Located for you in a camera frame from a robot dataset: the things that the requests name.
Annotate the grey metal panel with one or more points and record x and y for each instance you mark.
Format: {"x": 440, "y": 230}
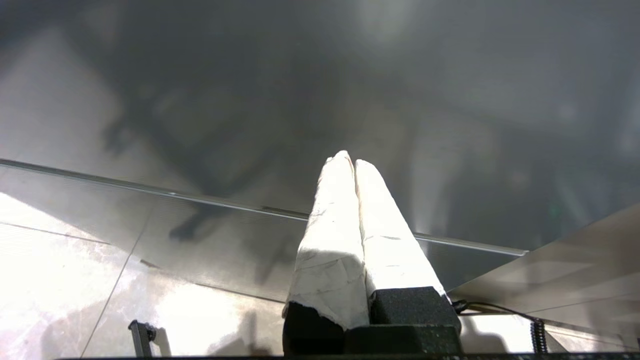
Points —
{"x": 575, "y": 265}

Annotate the stainless steel appliance door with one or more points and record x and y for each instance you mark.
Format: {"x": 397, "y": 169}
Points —
{"x": 250, "y": 75}

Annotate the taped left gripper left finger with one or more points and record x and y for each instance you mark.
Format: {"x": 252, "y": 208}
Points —
{"x": 332, "y": 250}

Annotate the small black bracket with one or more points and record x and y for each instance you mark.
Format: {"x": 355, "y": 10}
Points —
{"x": 140, "y": 336}

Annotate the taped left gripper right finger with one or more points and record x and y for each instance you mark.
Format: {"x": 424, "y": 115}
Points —
{"x": 390, "y": 250}

